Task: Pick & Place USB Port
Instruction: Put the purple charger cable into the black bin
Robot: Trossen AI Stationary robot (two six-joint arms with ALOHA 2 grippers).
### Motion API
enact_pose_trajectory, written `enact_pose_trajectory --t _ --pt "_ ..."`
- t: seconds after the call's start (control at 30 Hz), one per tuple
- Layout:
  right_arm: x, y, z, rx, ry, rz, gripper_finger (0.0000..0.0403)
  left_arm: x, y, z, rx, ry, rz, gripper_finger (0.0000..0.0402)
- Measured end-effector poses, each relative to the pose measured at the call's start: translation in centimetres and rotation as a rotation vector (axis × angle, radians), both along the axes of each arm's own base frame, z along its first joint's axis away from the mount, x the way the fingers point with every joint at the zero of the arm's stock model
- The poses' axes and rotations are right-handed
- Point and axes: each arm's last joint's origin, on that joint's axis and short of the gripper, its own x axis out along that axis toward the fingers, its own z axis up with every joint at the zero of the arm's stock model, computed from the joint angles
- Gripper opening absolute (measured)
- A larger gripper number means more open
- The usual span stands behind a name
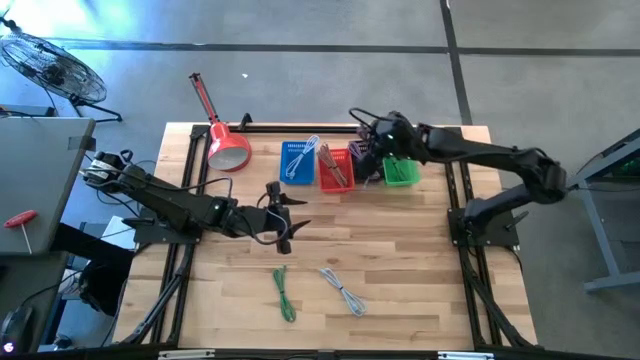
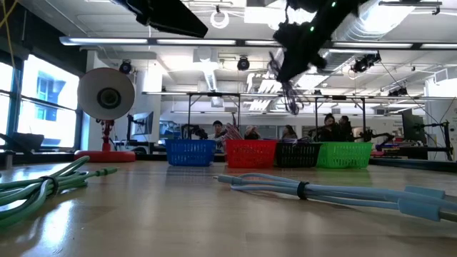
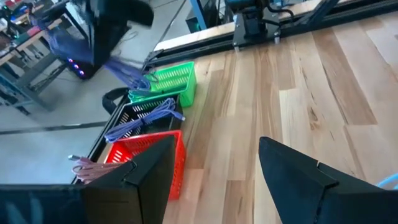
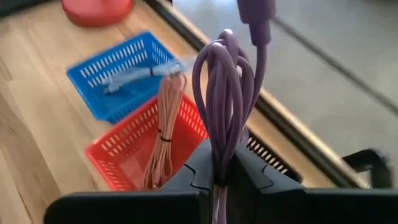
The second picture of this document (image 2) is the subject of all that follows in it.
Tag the long ceiling light bar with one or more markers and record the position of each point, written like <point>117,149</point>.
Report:
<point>196,41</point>

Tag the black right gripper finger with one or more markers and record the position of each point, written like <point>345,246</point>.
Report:
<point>294,66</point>
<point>284,69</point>

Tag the red desk lamp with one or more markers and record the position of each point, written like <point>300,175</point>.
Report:
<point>106,93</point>

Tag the black plastic basket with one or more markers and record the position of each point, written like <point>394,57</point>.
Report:
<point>298,155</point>

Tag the person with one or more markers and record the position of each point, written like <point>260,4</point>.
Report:
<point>218,130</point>
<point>289,132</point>
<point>345,126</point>
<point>328,128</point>
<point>251,132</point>

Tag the black background robot arm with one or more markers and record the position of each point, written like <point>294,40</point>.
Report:
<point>375,135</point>
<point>194,131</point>

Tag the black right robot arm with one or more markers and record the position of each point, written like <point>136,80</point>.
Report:
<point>339,10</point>

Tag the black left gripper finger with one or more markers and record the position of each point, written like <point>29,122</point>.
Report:
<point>175,19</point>

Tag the silver ventilation duct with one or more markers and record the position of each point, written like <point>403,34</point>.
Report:
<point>378,18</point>

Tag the large window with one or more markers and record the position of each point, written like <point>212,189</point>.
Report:
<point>46,103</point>

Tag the black overhead station frame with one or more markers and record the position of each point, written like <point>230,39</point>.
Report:
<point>214,94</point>

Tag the black hanging camera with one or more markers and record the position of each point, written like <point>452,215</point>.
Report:
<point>365,63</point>
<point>125,67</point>
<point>243,64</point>

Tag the green plastic basket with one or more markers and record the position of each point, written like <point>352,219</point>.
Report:
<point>344,155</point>

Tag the blue plastic basket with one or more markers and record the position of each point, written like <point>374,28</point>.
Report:
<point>190,152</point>

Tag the black aluminium table frame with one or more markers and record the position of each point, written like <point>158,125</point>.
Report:
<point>410,164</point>

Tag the red plastic basket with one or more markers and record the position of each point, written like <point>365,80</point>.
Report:
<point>251,154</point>

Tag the black computer monitor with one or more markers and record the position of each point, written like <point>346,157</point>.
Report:
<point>143,123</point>
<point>414,125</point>

